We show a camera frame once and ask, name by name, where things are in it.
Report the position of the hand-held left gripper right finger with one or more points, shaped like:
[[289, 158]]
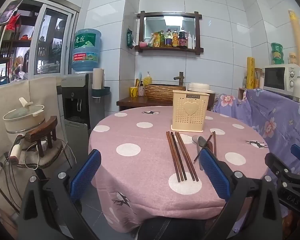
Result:
[[213, 173]]

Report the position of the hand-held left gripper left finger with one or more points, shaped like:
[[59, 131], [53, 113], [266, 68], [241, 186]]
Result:
[[86, 172]]

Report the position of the brown wooden spoon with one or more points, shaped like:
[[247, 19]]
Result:
[[210, 146]]

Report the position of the dark thin chopstick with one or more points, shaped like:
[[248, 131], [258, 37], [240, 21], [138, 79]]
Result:
[[203, 147]]

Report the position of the metal spoon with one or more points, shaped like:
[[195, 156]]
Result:
[[203, 142], [195, 140]]

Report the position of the cream plastic utensil holder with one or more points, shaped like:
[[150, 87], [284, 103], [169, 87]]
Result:
[[188, 115]]

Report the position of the wooden chair with cushion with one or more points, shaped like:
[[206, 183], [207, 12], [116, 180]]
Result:
[[50, 152]]

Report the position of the purple floral cloth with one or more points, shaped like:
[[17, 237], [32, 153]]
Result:
[[277, 115]]

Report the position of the pink polka-dot tablecloth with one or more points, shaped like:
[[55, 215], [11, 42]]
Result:
[[140, 167]]

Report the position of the small wooden chair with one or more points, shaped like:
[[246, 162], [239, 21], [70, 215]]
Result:
[[41, 132]]

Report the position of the grey water dispenser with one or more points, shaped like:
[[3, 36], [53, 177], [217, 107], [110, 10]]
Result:
[[76, 105]]

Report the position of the white microwave oven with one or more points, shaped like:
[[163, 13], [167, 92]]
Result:
[[277, 78]]

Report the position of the cream pot with lid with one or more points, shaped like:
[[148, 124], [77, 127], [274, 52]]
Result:
[[22, 117]]

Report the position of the glass jar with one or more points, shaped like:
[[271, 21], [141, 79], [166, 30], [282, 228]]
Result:
[[258, 78]]

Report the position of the white rice cooker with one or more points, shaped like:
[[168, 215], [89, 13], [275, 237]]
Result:
[[198, 87]]

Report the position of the dark wooden counter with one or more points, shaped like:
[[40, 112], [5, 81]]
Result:
[[140, 102]]

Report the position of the yellow film roll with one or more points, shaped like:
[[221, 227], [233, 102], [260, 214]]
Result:
[[250, 72]]

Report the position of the yellow cup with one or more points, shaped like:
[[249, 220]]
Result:
[[133, 92]]

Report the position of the floral pump bottle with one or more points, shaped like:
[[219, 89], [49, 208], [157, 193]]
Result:
[[141, 90]]

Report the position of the brass faucet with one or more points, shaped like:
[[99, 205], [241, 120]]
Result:
[[179, 78]]

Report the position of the yellow soap pump bottle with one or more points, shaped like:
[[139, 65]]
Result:
[[147, 80]]

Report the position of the beige cloth cover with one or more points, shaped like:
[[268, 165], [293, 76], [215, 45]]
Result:
[[5, 92]]

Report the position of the blue water jug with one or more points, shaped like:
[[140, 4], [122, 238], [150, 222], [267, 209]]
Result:
[[86, 50]]

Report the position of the wooden framed mirror shelf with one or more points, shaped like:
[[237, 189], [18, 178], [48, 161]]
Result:
[[170, 51]]

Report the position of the white squeeze bottle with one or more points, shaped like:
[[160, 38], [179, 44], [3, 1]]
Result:
[[190, 41]]

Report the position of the sliding window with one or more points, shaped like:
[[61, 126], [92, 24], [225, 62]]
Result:
[[50, 42]]

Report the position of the dark sauce bottle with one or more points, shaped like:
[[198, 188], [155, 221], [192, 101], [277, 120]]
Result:
[[182, 38]]

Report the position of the pink cup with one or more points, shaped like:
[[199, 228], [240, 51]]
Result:
[[142, 44]]

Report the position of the green hanging packet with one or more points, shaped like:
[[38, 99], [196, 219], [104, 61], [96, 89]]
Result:
[[129, 38]]

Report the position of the green glass bottle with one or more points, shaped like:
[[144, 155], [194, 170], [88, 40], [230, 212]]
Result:
[[162, 39]]

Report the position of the yellow snack packet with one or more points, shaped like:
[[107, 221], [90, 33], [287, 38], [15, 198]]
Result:
[[155, 40]]

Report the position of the phone on holder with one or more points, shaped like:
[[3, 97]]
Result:
[[8, 12]]

